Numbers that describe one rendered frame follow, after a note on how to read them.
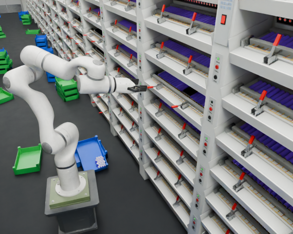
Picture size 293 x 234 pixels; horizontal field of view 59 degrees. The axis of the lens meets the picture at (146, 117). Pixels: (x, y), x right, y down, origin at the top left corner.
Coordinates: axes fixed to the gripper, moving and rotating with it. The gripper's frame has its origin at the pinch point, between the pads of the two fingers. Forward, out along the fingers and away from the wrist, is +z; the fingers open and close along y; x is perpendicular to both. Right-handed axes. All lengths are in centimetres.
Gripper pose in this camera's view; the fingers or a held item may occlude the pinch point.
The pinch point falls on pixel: (140, 85)
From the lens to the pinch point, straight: 133.2
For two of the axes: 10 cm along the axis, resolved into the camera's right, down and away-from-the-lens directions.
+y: 4.6, 4.6, -7.6
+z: 8.7, -0.5, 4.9
